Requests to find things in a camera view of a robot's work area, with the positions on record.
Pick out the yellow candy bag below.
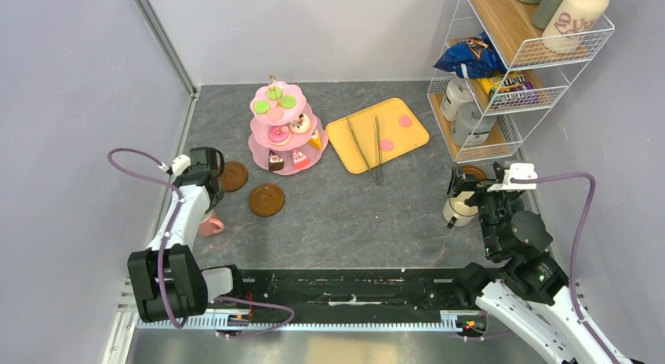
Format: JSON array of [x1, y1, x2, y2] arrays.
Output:
[[477, 71, 539, 105]]

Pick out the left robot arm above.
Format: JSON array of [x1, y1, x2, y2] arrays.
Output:
[[127, 147, 246, 328]]

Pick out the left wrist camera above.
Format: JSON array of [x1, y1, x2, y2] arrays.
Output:
[[160, 155, 191, 177]]

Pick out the metal serving tongs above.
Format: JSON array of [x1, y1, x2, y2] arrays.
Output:
[[346, 115, 383, 186]]

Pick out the beige mug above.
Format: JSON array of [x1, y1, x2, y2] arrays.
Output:
[[442, 191, 478, 229]]

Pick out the cream labelled bottle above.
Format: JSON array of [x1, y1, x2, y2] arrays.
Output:
[[542, 0, 609, 53]]

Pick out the grey jar lower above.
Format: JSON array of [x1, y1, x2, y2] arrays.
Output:
[[451, 103, 496, 147]]

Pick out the white jar upper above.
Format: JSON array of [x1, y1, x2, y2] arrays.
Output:
[[441, 77, 474, 122]]

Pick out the red strawberry cake slice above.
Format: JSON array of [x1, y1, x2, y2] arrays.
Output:
[[292, 149, 311, 172]]

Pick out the pink frosted donut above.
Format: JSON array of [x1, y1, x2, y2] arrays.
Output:
[[267, 125, 293, 146]]

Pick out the pink three-tier cake stand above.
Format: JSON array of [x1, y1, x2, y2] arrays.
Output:
[[248, 75, 329, 176]]

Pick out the brown saucer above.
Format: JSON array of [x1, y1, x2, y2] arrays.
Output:
[[461, 165, 488, 180], [248, 184, 285, 217], [218, 161, 249, 192]]

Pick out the white wire shelf rack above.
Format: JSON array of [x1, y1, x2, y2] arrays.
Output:
[[427, 0, 615, 163]]

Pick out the yellow cake slice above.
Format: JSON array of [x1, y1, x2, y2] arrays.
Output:
[[308, 129, 323, 151]]

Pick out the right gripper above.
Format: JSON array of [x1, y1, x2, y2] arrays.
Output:
[[445, 161, 515, 256]]

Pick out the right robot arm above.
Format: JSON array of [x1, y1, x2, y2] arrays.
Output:
[[447, 162, 634, 363]]

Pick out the chocolate cake slice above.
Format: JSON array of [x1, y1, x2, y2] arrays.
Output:
[[268, 150, 285, 172]]

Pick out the yellow serving tray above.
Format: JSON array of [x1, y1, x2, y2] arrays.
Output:
[[325, 98, 430, 174]]

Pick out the beige cup left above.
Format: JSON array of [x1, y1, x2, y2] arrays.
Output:
[[197, 211, 225, 238]]

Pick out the white chocolate-drizzle donut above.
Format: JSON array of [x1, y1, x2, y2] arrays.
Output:
[[289, 113, 311, 134]]

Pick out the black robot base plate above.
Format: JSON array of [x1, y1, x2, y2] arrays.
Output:
[[209, 268, 481, 326]]

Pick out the pink macaron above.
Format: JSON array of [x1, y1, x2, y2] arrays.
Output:
[[398, 115, 412, 128], [266, 106, 284, 122], [379, 139, 394, 151]]

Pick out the blue snack bag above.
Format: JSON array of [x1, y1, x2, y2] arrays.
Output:
[[434, 31, 507, 79]]

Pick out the grey-green bottle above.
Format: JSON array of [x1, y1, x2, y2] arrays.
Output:
[[531, 0, 563, 31]]

